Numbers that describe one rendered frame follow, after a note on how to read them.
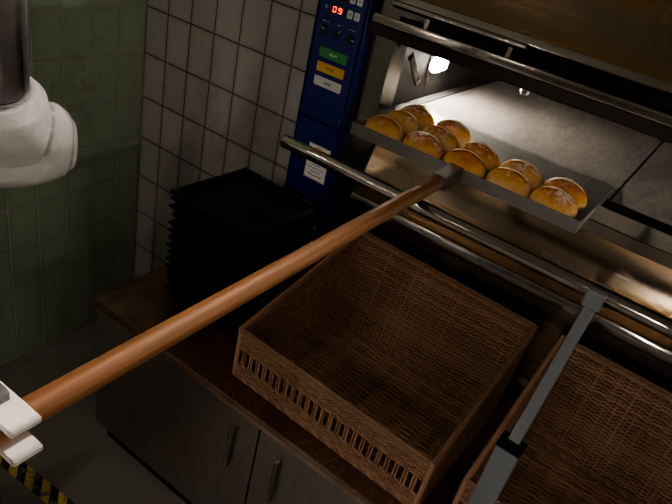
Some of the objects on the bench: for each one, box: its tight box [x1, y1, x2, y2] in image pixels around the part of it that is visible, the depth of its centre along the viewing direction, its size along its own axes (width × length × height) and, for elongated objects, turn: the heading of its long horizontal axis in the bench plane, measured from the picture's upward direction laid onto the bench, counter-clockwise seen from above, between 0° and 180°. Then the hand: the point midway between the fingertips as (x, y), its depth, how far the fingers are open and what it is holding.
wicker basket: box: [452, 334, 672, 504], centre depth 131 cm, size 49×56×28 cm
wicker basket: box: [232, 232, 539, 504], centre depth 155 cm, size 49×56×28 cm
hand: (5, 421), depth 59 cm, fingers closed on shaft, 3 cm apart
